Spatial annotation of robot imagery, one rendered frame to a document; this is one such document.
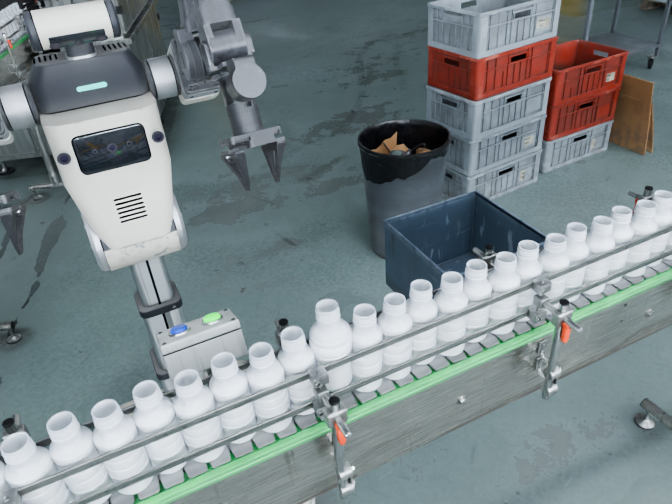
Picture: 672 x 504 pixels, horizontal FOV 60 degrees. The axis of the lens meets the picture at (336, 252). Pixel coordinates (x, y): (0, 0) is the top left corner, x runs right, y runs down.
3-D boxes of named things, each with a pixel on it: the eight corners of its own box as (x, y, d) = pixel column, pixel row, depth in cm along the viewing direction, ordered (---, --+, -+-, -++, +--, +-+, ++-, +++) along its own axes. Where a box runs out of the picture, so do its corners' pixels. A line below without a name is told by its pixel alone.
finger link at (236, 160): (279, 183, 106) (266, 132, 104) (245, 193, 102) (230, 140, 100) (263, 184, 111) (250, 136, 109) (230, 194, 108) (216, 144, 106)
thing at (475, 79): (475, 102, 304) (478, 59, 292) (425, 84, 333) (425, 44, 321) (554, 76, 329) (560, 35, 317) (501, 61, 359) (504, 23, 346)
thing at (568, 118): (547, 142, 360) (552, 108, 348) (502, 123, 391) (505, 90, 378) (615, 119, 382) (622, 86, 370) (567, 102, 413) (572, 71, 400)
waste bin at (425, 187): (389, 279, 292) (386, 164, 256) (348, 238, 327) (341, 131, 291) (463, 252, 307) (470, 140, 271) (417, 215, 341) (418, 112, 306)
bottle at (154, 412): (189, 440, 95) (166, 370, 86) (190, 471, 91) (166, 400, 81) (152, 449, 95) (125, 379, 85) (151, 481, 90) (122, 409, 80)
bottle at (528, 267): (516, 300, 119) (526, 232, 110) (541, 314, 115) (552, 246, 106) (497, 312, 116) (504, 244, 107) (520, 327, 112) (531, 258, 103)
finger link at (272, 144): (296, 178, 107) (283, 128, 105) (262, 188, 104) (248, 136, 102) (279, 180, 113) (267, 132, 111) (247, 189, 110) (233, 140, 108)
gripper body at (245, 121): (283, 135, 106) (273, 94, 104) (233, 147, 101) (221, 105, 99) (267, 139, 111) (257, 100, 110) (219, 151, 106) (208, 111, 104)
